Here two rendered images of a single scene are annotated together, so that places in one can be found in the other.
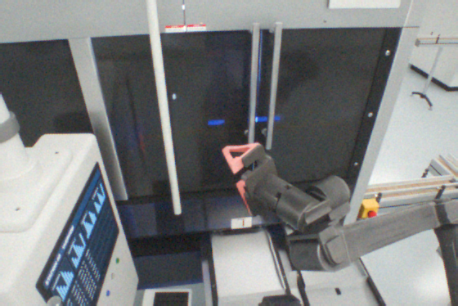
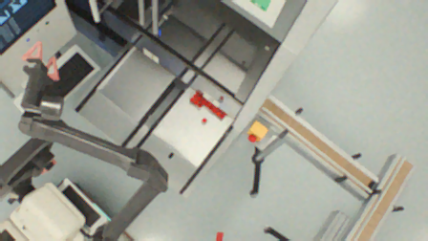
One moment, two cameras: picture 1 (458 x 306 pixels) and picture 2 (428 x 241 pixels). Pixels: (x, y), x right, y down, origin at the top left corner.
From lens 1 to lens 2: 112 cm
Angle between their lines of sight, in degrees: 44
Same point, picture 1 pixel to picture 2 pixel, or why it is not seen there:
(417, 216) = (111, 155)
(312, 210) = (27, 106)
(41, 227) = not seen: outside the picture
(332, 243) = (24, 124)
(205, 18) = not seen: outside the picture
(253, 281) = (130, 98)
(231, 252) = (139, 67)
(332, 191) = (47, 106)
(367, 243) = (56, 139)
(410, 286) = (310, 213)
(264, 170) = (34, 71)
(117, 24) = not seen: outside the picture
